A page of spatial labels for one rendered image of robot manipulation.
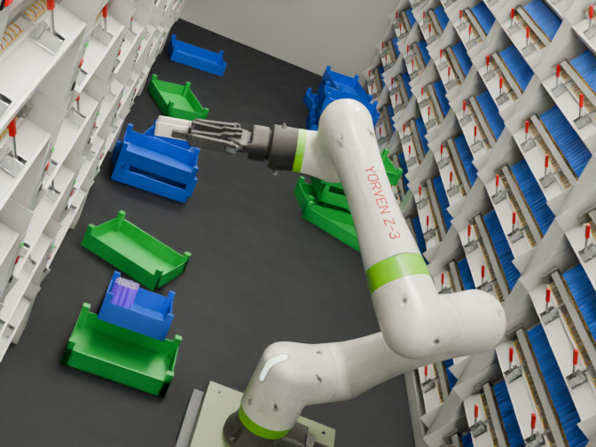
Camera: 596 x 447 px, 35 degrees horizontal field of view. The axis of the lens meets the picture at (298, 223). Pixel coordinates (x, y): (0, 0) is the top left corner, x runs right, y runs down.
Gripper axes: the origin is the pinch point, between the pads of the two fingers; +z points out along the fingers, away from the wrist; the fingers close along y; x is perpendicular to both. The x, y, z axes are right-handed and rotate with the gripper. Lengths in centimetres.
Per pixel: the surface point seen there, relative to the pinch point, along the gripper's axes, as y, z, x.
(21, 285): 5, 30, -47
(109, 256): 88, 22, -83
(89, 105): 24.8, 21.9, -8.0
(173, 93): 260, 22, -85
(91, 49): 4.6, 19.0, 12.3
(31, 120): -40.0, 19.8, 12.8
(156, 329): 42, 0, -78
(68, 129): 7.3, 22.8, -7.5
